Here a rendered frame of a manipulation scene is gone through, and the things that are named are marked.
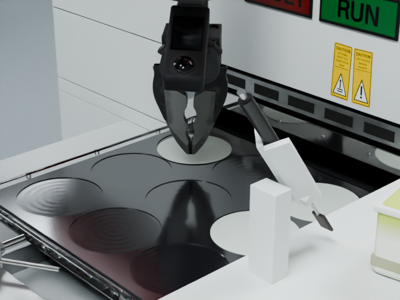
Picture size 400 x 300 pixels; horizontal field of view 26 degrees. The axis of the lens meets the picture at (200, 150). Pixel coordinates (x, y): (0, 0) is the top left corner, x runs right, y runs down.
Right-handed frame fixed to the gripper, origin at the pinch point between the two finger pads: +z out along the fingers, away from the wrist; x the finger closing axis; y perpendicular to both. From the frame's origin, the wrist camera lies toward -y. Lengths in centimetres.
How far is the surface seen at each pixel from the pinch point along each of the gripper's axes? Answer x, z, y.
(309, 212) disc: -14.3, 3.2, -10.3
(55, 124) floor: 71, 93, 228
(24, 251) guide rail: 18.8, 8.8, -11.6
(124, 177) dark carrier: 8.1, 3.3, -2.3
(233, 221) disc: -5.7, 3.2, -13.1
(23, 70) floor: 101, 93, 294
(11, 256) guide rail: 20.1, 8.7, -13.0
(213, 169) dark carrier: -2.9, 3.3, 0.5
